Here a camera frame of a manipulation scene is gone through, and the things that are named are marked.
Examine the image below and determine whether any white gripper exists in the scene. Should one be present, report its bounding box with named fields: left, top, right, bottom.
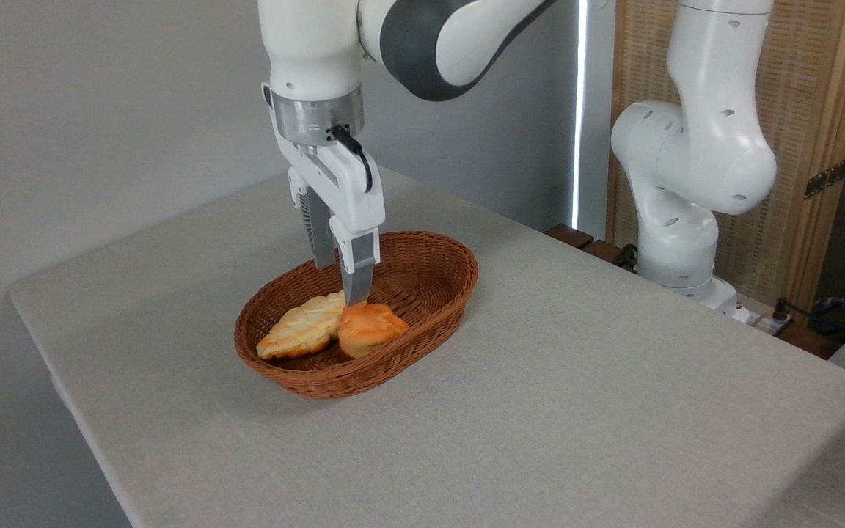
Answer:
left=273, top=110, right=387, bottom=307

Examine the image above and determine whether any orange round bread bun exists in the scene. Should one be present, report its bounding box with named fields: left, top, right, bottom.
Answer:
left=337, top=302, right=411, bottom=359

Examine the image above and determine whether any pale leaf-shaped bread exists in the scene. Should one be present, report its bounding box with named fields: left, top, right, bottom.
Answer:
left=256, top=290, right=348, bottom=360

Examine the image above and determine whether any brown oval wicker basket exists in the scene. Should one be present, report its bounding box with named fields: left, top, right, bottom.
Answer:
left=234, top=231, right=480, bottom=400

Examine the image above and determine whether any dark wooden block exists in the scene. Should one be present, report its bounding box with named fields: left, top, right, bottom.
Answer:
left=544, top=224, right=595, bottom=250
left=582, top=239, right=625, bottom=266

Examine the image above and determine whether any grey tablecloth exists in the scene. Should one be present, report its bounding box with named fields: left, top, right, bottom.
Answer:
left=10, top=154, right=845, bottom=528

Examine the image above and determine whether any white power strip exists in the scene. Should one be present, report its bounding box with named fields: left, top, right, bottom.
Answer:
left=731, top=304, right=794, bottom=336

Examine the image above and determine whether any metal screen hinge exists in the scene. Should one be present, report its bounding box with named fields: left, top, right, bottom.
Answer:
left=804, top=158, right=845, bottom=200

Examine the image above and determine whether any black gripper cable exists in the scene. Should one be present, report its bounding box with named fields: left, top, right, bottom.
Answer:
left=327, top=125, right=375, bottom=194

